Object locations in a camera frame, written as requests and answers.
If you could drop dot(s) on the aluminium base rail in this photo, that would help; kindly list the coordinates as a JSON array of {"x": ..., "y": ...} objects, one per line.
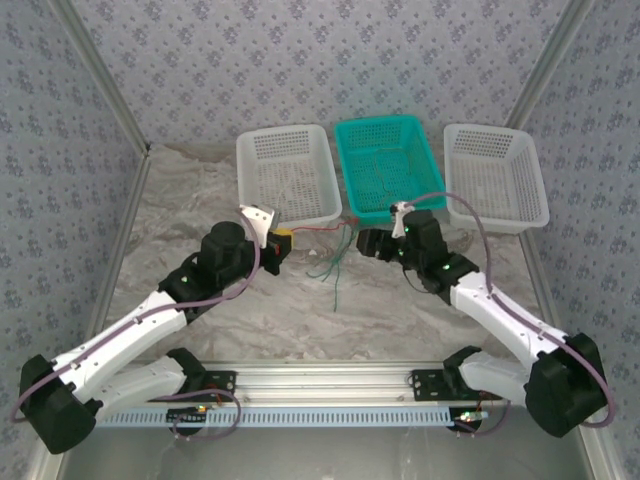
[{"x": 320, "y": 382}]

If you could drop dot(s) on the teal perforated plastic basket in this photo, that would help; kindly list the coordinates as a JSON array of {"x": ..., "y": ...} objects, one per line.
[{"x": 360, "y": 150}]

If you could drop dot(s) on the small circuit board with LED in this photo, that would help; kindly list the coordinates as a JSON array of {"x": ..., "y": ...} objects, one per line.
[
  {"x": 470, "y": 417},
  {"x": 187, "y": 414}
]

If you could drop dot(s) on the steel bottom panel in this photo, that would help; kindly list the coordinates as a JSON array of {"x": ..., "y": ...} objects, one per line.
[{"x": 320, "y": 455}]

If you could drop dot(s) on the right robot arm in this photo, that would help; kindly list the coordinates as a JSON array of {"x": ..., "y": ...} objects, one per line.
[{"x": 500, "y": 310}]

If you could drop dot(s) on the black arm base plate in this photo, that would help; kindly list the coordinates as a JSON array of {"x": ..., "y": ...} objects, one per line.
[
  {"x": 425, "y": 385},
  {"x": 222, "y": 382}
]

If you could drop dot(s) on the aluminium frame corner post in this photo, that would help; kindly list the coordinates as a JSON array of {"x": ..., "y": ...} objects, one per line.
[
  {"x": 545, "y": 70},
  {"x": 100, "y": 75}
]

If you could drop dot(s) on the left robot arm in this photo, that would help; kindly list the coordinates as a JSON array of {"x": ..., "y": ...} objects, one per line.
[{"x": 125, "y": 320}]

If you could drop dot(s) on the white perforated plastic basket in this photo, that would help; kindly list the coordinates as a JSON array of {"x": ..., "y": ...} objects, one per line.
[
  {"x": 530, "y": 180},
  {"x": 250, "y": 200}
]

